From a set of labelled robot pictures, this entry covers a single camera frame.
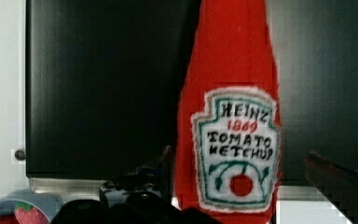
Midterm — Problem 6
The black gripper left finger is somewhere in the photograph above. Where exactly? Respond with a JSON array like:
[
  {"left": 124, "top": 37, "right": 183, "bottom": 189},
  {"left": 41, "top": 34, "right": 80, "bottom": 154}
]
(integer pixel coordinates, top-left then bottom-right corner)
[{"left": 99, "top": 146, "right": 175, "bottom": 205}]

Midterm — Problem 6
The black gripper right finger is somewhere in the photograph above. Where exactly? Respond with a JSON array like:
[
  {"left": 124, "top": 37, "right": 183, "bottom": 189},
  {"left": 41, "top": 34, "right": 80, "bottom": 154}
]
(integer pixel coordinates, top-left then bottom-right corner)
[{"left": 305, "top": 151, "right": 358, "bottom": 224}]

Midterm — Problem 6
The red plush ketchup bottle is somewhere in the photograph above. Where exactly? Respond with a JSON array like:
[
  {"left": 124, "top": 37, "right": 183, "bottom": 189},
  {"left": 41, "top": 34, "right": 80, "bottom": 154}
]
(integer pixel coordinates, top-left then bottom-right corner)
[{"left": 174, "top": 0, "right": 281, "bottom": 224}]

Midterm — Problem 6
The blue bowl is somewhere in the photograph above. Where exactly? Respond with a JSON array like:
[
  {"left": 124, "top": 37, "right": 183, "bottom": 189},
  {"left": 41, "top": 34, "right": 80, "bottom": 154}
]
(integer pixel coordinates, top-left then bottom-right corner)
[{"left": 0, "top": 189, "right": 62, "bottom": 224}]

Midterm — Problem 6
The pink plush strawberry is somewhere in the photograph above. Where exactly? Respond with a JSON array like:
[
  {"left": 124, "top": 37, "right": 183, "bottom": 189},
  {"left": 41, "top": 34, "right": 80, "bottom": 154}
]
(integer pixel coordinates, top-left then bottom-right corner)
[{"left": 14, "top": 202, "right": 49, "bottom": 224}]

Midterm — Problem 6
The red plush strawberry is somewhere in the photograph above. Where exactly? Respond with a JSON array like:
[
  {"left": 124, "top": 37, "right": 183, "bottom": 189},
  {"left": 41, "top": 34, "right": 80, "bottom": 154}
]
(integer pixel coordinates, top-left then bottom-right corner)
[{"left": 0, "top": 215, "right": 20, "bottom": 224}]

